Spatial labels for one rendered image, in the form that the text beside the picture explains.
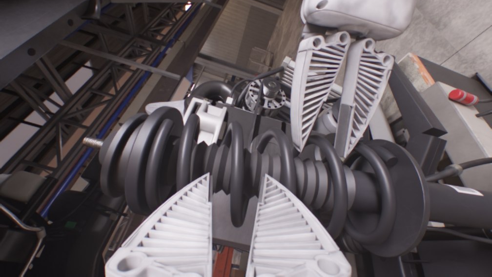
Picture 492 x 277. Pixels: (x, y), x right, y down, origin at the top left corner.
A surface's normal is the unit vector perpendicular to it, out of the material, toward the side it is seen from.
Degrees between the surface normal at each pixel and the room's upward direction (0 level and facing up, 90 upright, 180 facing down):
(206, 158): 43
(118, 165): 88
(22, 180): 90
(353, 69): 18
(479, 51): 0
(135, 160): 84
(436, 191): 82
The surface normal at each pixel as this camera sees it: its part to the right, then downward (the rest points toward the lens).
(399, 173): -0.99, -0.17
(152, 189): 0.40, 0.26
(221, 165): 0.70, -0.14
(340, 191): -0.46, -0.18
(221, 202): 0.18, -0.23
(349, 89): -0.99, 0.02
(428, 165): 0.07, 0.15
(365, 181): 0.13, -0.63
